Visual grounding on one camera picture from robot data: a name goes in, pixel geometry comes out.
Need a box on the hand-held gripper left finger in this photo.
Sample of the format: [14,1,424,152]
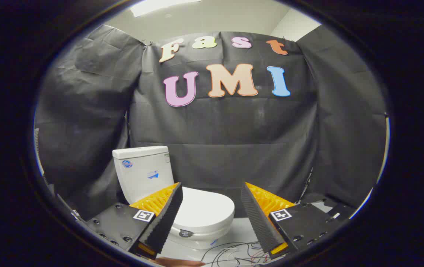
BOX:
[85,182,183,260]

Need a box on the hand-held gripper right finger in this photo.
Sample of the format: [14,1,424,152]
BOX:
[240,182,346,260]

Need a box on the white toilet lid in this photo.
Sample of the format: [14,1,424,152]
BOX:
[171,187,235,233]

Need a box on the white toilet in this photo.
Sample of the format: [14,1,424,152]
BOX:
[112,146,235,250]

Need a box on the black box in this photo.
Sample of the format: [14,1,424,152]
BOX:
[323,202,357,221]

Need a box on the black backdrop cloth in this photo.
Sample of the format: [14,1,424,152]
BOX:
[34,24,387,219]

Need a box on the tangle of cables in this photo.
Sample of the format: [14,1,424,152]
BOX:
[200,240,274,266]

